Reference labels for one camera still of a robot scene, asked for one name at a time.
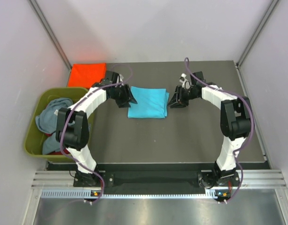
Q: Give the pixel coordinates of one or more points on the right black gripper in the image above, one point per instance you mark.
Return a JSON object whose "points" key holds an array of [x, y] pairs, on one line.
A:
{"points": [[178, 101]]}

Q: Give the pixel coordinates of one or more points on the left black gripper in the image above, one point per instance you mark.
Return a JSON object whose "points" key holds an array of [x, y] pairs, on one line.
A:
{"points": [[127, 97]]}

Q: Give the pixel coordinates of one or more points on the cyan t shirt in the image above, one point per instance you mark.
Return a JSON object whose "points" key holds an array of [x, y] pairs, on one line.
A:
{"points": [[151, 103]]}

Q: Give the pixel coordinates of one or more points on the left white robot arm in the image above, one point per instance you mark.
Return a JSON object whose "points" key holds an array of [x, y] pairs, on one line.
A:
{"points": [[72, 130]]}

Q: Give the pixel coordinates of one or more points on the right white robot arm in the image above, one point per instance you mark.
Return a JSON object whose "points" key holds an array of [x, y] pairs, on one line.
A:
{"points": [[235, 123]]}

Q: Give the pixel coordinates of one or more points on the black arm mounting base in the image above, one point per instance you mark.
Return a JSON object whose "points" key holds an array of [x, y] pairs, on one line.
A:
{"points": [[197, 175]]}

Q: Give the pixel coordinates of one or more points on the folded orange t shirt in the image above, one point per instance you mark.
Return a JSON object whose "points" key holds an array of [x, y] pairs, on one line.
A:
{"points": [[85, 75]]}

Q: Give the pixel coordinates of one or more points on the red t shirt in bin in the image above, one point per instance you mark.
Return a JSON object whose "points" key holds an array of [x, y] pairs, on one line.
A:
{"points": [[56, 152]]}

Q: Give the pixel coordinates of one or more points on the grey blue t shirt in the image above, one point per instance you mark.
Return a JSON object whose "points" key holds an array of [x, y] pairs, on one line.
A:
{"points": [[49, 146], [47, 120]]}

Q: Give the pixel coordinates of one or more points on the olive green plastic bin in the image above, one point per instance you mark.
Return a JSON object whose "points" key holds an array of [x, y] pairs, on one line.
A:
{"points": [[35, 138]]}

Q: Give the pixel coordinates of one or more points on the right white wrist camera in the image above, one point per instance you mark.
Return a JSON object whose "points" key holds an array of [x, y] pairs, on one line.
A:
{"points": [[184, 81]]}

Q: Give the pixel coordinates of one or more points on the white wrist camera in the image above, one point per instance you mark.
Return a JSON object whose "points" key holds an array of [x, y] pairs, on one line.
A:
{"points": [[120, 78], [184, 81]]}

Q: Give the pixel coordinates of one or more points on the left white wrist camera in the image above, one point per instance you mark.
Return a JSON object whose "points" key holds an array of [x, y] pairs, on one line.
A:
{"points": [[120, 78]]}

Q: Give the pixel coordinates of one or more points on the aluminium frame rail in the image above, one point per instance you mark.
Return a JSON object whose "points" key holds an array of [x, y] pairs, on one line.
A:
{"points": [[257, 130]]}

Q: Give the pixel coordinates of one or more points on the slotted white cable duct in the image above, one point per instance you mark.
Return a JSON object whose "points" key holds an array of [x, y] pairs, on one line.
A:
{"points": [[92, 194]]}

